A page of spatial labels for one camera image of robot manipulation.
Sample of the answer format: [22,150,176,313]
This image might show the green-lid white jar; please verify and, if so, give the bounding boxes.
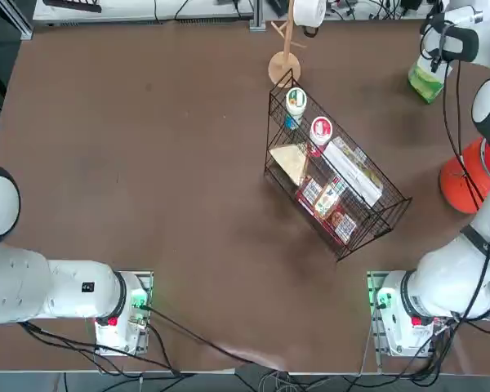
[284,87,309,123]

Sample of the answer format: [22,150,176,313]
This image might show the dark brown wooden rack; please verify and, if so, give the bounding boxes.
[42,0,103,13]

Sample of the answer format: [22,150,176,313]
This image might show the black cable on table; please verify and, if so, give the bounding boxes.
[145,304,289,375]

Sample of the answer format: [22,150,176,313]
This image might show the long white yellow box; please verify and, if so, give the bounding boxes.
[322,136,385,207]

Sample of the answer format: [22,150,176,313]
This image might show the aluminium profile post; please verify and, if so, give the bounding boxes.
[249,0,267,31]

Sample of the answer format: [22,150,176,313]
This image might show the orange snack box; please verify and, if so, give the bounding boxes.
[313,184,341,221]

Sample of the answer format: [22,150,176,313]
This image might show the aluminium frame rail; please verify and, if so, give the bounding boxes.
[0,0,33,41]

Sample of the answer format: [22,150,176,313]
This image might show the red patterned snack box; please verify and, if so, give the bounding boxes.
[296,177,359,247]

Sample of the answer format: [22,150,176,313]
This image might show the wooden roll holder stand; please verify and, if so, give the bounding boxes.
[268,0,307,89]

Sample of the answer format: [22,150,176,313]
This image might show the green tissue pack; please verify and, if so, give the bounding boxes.
[407,60,447,104]

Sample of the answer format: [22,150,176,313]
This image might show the black wire shelf rack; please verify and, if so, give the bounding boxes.
[263,68,413,263]

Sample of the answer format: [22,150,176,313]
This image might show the white paper towel roll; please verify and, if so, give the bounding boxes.
[292,0,327,29]

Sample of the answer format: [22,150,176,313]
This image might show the red-lid white jar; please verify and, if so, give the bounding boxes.
[309,116,335,158]

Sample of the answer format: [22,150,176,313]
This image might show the orange bin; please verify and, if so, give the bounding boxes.
[439,136,490,215]

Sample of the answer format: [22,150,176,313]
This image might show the white tissue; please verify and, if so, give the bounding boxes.
[412,52,444,78]

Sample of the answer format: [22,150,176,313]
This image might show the wrapped triangle sandwich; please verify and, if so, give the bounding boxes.
[268,141,312,187]

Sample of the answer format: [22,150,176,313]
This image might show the white bench top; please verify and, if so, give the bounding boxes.
[32,0,255,22]

